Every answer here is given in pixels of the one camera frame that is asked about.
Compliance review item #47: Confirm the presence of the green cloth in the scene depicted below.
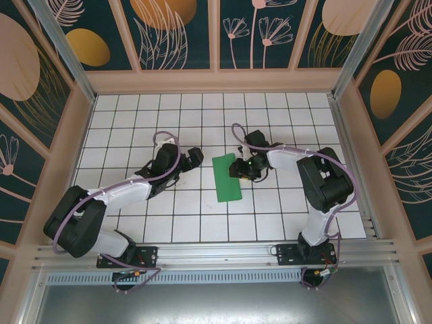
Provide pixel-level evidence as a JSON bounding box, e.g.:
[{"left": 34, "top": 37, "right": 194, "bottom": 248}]
[{"left": 211, "top": 152, "right": 244, "bottom": 204}]

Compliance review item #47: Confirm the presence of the grey metal sheet panel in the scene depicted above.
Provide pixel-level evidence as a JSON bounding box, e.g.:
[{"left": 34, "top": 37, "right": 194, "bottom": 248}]
[{"left": 20, "top": 282, "right": 416, "bottom": 324}]

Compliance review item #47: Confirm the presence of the small circuit board with connector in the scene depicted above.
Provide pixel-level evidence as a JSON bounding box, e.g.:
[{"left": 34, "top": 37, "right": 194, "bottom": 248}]
[
  {"left": 112, "top": 269, "right": 146, "bottom": 281},
  {"left": 313, "top": 267, "right": 338, "bottom": 279}
]

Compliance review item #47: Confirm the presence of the long aluminium mounting rail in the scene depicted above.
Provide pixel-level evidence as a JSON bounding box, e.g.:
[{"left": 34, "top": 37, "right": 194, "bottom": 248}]
[{"left": 32, "top": 239, "right": 401, "bottom": 271}]

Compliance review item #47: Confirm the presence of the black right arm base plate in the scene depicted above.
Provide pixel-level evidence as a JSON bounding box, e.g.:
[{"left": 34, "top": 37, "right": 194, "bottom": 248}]
[{"left": 276, "top": 243, "right": 337, "bottom": 266}]

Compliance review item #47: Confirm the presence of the aluminium side rail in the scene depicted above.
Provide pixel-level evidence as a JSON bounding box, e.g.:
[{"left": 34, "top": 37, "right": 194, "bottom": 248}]
[{"left": 328, "top": 95, "right": 385, "bottom": 241}]

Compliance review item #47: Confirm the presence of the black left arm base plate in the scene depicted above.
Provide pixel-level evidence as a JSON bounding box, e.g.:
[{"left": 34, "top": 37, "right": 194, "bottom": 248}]
[{"left": 97, "top": 245, "right": 159, "bottom": 269}]

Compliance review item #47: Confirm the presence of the slotted grey cable duct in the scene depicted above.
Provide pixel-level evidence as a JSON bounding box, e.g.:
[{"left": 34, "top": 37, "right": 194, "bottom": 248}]
[{"left": 45, "top": 272, "right": 303, "bottom": 285}]

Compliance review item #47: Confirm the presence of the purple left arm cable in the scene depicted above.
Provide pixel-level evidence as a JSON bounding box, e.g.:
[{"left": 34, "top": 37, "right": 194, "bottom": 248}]
[{"left": 50, "top": 130, "right": 183, "bottom": 294}]

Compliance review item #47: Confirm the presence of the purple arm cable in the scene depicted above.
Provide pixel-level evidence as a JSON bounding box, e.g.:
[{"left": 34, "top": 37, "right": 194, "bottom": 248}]
[
  {"left": 50, "top": 130, "right": 183, "bottom": 294},
  {"left": 231, "top": 123, "right": 356, "bottom": 290}
]

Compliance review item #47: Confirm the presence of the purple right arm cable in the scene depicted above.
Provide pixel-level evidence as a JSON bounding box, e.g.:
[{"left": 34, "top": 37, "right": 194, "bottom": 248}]
[{"left": 231, "top": 123, "right": 356, "bottom": 290}]

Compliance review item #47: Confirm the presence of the aluminium corner post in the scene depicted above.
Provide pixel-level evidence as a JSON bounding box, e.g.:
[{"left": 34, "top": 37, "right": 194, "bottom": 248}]
[
  {"left": 331, "top": 0, "right": 395, "bottom": 99},
  {"left": 28, "top": 0, "right": 98, "bottom": 103}
]

